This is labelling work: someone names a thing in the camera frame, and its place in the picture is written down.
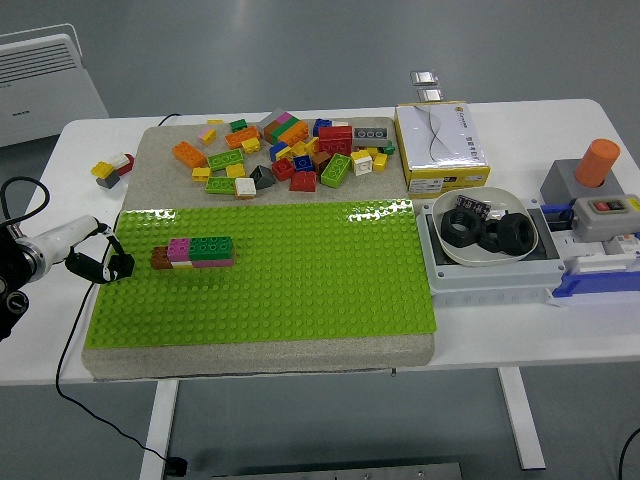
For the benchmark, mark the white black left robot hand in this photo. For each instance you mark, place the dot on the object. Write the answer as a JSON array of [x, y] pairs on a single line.
[[75, 232]]

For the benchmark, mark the brown square brick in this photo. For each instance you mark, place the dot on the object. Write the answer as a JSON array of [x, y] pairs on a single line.
[[321, 161], [161, 257], [270, 132]]

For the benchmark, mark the orange long brick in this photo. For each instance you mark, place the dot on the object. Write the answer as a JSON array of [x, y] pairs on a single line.
[[189, 154], [242, 136], [296, 136]]

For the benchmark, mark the green studded baseplate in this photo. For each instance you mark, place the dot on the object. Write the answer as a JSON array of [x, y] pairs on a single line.
[[300, 280]]

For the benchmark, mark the small grey brick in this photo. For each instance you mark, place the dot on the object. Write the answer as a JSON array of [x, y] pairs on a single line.
[[109, 180]]

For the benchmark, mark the yellow square brick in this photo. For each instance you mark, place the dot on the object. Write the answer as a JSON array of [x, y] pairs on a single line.
[[251, 145], [285, 153], [312, 145], [102, 170], [201, 173], [380, 161], [298, 148], [235, 170]]

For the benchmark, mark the red square brick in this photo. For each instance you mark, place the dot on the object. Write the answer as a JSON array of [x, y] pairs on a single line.
[[283, 168], [127, 165]]

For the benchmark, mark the grey-brown mat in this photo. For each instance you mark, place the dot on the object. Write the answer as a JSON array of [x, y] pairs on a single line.
[[155, 170]]

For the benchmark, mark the magenta square brick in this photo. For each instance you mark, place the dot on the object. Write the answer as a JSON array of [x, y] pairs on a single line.
[[178, 249]]

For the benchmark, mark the yellow white thin brick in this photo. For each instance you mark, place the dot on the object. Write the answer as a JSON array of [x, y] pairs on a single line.
[[182, 265]]

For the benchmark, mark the white heater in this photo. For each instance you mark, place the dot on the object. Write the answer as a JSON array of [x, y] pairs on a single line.
[[45, 100]]

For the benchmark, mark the dark green long brick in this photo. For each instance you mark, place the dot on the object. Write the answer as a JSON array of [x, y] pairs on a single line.
[[211, 247]]

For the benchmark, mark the pink flat long brick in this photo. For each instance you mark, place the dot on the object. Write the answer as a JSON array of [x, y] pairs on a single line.
[[215, 262]]

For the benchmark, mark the light green long brick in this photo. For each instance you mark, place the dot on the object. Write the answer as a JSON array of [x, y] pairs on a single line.
[[220, 185], [336, 170], [225, 159]]

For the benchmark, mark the pink yellow small brick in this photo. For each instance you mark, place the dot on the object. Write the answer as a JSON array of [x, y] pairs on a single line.
[[207, 136]]

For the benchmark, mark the white orange square brick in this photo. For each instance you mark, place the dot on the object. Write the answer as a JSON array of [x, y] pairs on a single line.
[[245, 187]]

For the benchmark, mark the dark grey roof brick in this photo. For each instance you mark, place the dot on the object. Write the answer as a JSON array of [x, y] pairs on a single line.
[[262, 177]]

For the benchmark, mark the small green brick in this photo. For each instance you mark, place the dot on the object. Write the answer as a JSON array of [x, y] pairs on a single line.
[[389, 147], [238, 125]]

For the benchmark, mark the white table leg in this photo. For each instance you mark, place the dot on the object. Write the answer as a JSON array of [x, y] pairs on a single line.
[[517, 415], [162, 425]]

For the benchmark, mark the blue square brick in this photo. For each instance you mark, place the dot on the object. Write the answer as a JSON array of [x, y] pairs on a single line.
[[303, 163], [322, 125], [277, 149]]

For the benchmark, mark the plain grey brick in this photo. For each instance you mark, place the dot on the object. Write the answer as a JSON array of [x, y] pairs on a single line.
[[269, 118]]

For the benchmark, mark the red roof brick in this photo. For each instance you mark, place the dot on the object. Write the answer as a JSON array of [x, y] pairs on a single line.
[[303, 181]]

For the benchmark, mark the black plug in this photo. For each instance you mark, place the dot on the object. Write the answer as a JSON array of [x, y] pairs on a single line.
[[177, 466]]

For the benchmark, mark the large red brick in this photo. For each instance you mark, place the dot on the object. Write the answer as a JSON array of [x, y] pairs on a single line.
[[335, 140]]

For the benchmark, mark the grey long studded brick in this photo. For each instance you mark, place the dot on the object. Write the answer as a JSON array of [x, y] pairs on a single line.
[[370, 136]]

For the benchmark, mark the large black hex nut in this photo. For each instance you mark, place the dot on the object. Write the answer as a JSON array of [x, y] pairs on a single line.
[[452, 235], [507, 240]]

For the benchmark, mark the white yellow cardboard box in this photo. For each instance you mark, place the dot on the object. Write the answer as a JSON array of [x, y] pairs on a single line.
[[442, 145]]

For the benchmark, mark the silver floor plate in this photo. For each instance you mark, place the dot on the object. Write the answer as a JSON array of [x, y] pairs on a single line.
[[431, 95], [424, 77]]

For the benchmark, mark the purple circuit board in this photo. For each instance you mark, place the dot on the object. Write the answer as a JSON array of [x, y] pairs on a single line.
[[472, 204]]

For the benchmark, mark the grey-white junction box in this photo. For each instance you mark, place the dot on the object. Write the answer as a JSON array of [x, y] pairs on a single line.
[[480, 285]]

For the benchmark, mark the small black hex nut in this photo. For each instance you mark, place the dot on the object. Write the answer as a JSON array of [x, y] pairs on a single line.
[[487, 245]]

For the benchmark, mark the white bowl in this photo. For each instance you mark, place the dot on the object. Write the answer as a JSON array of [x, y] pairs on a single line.
[[500, 197]]

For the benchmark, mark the blue clip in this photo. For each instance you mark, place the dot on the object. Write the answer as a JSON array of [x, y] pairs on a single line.
[[555, 210]]

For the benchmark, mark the grey block with hole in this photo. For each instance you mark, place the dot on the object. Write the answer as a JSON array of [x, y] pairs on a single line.
[[560, 182]]

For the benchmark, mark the white terminal block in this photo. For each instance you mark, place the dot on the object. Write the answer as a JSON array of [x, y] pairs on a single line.
[[570, 245]]

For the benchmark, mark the orange cylinder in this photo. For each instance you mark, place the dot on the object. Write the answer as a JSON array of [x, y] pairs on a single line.
[[596, 163]]

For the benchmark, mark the grey push-button switch box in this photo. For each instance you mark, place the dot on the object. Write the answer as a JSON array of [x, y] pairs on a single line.
[[600, 222]]

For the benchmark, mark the blue plastic rail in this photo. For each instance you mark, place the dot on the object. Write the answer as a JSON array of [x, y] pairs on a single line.
[[600, 285]]

